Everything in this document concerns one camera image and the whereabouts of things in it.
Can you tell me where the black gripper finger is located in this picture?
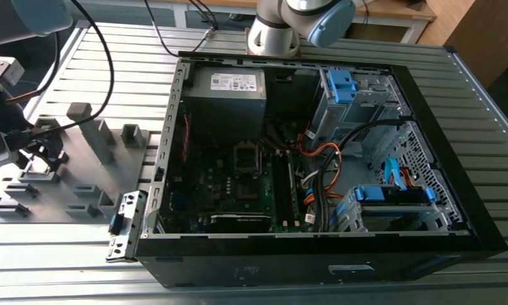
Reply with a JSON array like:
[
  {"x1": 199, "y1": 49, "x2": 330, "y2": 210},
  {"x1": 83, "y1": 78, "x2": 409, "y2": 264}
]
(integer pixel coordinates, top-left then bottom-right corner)
[
  {"x1": 40, "y1": 139, "x2": 68, "y2": 174},
  {"x1": 20, "y1": 146, "x2": 38, "y2": 172}
]

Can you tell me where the silver CPU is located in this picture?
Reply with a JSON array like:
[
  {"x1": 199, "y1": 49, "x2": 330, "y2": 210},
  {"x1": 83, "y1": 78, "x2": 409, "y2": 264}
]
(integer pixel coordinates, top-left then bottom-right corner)
[{"x1": 27, "y1": 160, "x2": 52, "y2": 175}]

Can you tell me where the CPU socket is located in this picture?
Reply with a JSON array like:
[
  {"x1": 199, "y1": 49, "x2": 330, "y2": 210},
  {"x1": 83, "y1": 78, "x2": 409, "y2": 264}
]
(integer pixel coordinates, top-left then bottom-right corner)
[{"x1": 234, "y1": 173, "x2": 265, "y2": 206}]

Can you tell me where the grey parts rack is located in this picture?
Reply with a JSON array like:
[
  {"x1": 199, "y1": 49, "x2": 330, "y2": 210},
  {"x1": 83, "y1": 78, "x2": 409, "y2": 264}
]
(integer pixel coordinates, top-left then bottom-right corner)
[{"x1": 0, "y1": 102, "x2": 162, "y2": 225}]

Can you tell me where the grey power supply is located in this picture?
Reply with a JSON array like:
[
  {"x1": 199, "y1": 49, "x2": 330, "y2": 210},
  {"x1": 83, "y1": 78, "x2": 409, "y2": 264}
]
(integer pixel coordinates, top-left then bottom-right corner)
[{"x1": 182, "y1": 67, "x2": 269, "y2": 111}]

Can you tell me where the black graphics card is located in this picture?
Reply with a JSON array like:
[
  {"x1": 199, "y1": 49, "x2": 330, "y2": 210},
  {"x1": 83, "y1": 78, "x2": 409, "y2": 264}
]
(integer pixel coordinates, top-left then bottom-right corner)
[{"x1": 197, "y1": 212, "x2": 275, "y2": 234}]

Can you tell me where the white power supply label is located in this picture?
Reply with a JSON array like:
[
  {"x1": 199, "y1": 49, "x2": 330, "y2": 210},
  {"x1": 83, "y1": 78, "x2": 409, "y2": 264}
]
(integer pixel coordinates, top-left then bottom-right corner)
[{"x1": 210, "y1": 72, "x2": 261, "y2": 93}]

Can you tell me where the green motherboard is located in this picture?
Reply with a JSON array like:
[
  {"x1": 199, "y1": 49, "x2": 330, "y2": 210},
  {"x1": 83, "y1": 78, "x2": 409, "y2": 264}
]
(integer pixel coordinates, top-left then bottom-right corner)
[{"x1": 159, "y1": 139, "x2": 319, "y2": 234}]

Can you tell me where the black PC case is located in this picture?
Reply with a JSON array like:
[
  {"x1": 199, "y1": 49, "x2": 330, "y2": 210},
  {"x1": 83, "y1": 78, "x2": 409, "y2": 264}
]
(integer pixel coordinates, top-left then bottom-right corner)
[{"x1": 134, "y1": 50, "x2": 508, "y2": 290}]

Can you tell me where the blue disk bay latch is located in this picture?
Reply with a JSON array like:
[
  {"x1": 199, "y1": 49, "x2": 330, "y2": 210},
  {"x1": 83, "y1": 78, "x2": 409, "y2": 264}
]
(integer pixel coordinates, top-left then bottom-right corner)
[{"x1": 326, "y1": 69, "x2": 361, "y2": 105}]

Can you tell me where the tall silver disk bay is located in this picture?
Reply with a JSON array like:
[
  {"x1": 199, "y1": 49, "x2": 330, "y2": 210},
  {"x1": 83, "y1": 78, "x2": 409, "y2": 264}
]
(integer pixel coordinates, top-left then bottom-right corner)
[{"x1": 311, "y1": 66, "x2": 413, "y2": 153}]

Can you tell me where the hard disk in blue carrier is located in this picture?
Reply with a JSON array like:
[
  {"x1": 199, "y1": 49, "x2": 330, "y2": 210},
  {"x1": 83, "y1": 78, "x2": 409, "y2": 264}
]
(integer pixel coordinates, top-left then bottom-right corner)
[{"x1": 354, "y1": 186, "x2": 438, "y2": 205}]

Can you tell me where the low silver disk bay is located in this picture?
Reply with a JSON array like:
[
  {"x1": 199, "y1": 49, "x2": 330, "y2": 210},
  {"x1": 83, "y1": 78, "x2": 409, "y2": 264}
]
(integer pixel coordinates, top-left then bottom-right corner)
[{"x1": 329, "y1": 186, "x2": 453, "y2": 234}]

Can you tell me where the wooden desk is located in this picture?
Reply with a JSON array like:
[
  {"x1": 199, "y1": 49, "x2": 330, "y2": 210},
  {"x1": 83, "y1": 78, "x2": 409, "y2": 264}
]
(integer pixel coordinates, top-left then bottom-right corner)
[{"x1": 169, "y1": 0, "x2": 441, "y2": 44}]

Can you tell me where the wooden cabinet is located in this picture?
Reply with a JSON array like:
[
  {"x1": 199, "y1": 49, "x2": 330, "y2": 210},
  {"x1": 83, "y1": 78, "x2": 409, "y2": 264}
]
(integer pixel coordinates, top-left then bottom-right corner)
[{"x1": 417, "y1": 0, "x2": 508, "y2": 88}]

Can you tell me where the silver card bracket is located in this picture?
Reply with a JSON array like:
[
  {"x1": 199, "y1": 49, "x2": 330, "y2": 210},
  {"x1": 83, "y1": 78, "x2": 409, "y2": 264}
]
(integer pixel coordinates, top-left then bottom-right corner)
[{"x1": 106, "y1": 189, "x2": 150, "y2": 264}]

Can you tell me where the black camera cable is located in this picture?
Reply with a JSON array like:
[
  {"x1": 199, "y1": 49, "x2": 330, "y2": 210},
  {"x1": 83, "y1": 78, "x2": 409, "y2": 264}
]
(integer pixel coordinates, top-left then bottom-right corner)
[{"x1": 24, "y1": 0, "x2": 115, "y2": 139}]

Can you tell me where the orange wire bundle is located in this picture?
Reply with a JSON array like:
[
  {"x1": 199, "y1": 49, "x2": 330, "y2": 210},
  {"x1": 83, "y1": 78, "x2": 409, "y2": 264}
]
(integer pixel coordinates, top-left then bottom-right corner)
[{"x1": 299, "y1": 142, "x2": 345, "y2": 207}]

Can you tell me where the black cable bundle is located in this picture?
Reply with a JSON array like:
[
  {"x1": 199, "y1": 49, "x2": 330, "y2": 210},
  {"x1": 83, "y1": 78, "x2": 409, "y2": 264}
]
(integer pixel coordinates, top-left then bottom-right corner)
[{"x1": 315, "y1": 119, "x2": 413, "y2": 233}]

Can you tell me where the light blue data wire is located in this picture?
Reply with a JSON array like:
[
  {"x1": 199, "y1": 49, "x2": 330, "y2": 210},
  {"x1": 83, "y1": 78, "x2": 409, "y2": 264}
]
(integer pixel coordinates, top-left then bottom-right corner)
[{"x1": 385, "y1": 158, "x2": 410, "y2": 191}]

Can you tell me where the red yellow power wire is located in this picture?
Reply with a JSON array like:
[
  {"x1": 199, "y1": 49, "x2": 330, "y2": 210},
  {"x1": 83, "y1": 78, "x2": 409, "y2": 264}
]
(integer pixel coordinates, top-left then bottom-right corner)
[{"x1": 401, "y1": 168, "x2": 423, "y2": 189}]

